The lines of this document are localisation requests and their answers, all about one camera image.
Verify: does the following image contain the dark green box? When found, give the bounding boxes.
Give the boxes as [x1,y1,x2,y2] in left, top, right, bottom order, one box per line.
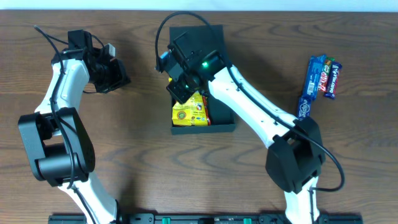
[169,26,236,135]

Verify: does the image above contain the purple Dairy Milk bar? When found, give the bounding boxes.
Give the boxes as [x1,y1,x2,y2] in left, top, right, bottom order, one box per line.
[323,62,342,100]

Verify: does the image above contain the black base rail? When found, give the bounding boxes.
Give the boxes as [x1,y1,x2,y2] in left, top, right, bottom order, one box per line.
[48,212,364,224]

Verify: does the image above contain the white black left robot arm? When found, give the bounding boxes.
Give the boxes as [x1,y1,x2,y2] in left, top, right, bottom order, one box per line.
[18,29,130,223]

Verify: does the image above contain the blue wrapped biscuit bar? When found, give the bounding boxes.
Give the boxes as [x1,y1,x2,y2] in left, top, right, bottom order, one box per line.
[302,55,326,101]

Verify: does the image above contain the blue Eclipse mint pack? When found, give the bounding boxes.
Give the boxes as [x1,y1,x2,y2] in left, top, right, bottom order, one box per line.
[297,96,312,120]

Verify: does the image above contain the red snack bag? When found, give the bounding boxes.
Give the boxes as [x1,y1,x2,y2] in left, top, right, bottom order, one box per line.
[202,96,211,126]

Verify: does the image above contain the red KitKat bar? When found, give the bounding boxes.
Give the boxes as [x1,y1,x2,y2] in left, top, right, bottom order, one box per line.
[318,59,332,92]

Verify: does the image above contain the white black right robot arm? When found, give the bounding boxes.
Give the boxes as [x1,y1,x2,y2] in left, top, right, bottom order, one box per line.
[156,32,325,223]

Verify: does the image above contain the yellow snack bag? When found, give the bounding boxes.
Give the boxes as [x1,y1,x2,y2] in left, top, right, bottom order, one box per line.
[172,92,207,126]

